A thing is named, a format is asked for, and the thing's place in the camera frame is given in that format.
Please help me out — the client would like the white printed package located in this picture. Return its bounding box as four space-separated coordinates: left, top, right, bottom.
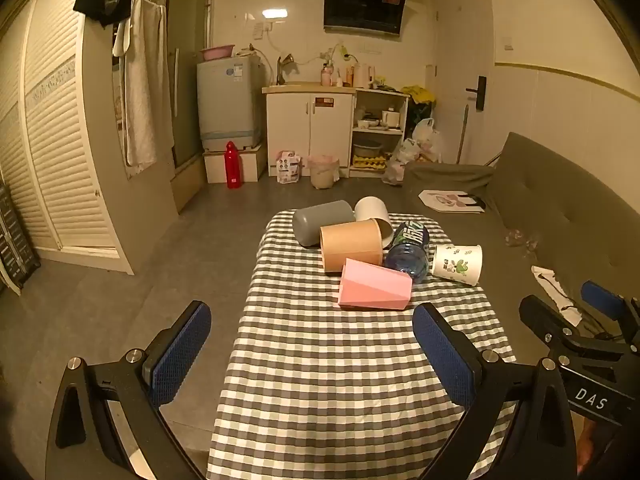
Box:
276 150 303 185

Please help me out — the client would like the brown paper cup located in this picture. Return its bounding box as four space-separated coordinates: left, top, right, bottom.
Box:
320 217 385 275

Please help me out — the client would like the trash bin with pink liner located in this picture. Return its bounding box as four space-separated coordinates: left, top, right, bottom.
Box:
306 154 341 189

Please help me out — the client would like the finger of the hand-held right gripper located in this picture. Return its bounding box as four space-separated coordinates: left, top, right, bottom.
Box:
519 295 626 361
580 281 640 353

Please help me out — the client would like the white louvered wardrobe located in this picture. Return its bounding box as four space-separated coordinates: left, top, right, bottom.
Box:
0 0 177 276

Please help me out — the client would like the blue plastic water bottle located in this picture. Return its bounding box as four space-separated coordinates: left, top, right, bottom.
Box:
385 221 431 281

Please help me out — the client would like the yellow bag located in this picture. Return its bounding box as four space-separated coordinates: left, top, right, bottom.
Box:
401 85 437 107

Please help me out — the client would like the pink kettle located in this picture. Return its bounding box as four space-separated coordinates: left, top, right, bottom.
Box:
352 63 376 89

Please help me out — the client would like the white printed paper cup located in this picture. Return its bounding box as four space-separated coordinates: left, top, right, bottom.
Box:
431 244 484 288

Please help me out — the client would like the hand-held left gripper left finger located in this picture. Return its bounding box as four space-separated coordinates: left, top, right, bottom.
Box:
46 300 212 480

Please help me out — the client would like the hanging white towel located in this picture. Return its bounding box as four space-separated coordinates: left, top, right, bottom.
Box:
122 0 168 168

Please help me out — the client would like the glass shower door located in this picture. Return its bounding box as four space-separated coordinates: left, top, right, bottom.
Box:
165 0 217 171

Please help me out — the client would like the clear plastic wrapper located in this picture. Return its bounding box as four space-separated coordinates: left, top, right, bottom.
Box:
502 229 541 250

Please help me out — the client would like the blue-grey washing machine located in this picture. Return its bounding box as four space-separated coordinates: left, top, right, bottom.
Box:
196 54 264 151

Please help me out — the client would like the hanging black cloth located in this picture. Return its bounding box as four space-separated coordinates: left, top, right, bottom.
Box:
73 0 135 27

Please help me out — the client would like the white cloth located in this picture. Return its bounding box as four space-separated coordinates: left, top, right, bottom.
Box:
531 265 584 326

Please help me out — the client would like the plain white cup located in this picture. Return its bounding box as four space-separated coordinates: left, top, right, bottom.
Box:
354 196 395 249

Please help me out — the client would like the grey-green sofa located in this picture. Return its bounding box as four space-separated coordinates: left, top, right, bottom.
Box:
402 131 640 356

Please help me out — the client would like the white plastic bag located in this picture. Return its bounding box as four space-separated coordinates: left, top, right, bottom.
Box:
382 139 422 186
412 118 442 157

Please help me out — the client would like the black door handle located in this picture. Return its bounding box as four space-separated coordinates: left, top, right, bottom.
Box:
465 76 487 112

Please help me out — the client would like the grey checkered tablecloth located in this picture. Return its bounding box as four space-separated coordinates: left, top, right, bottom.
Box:
206 208 518 480

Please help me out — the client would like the red bottle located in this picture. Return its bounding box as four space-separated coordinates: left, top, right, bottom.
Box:
224 141 242 190

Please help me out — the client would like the pink faceted cup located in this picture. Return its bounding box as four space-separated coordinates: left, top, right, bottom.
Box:
338 258 413 311

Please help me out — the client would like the white platform box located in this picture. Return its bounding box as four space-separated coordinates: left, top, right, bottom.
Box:
203 143 268 184

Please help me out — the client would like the white sink cabinet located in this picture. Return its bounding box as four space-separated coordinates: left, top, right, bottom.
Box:
262 85 411 178

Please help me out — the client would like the grey cup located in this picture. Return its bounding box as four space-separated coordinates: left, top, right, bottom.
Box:
292 200 356 248

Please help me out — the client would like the white door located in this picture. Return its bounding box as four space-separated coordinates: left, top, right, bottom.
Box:
432 0 493 166

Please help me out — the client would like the black drawer rack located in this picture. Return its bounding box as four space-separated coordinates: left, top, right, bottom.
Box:
0 182 42 296

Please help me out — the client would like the printed paper bag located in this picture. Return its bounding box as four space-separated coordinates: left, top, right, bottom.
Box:
419 190 487 215

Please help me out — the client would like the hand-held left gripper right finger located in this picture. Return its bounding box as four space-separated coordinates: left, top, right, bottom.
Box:
412 302 583 480

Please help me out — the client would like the broom stick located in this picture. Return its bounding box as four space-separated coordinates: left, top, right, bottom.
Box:
456 105 470 165

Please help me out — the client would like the metal faucet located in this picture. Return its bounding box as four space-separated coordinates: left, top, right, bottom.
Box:
276 54 296 86

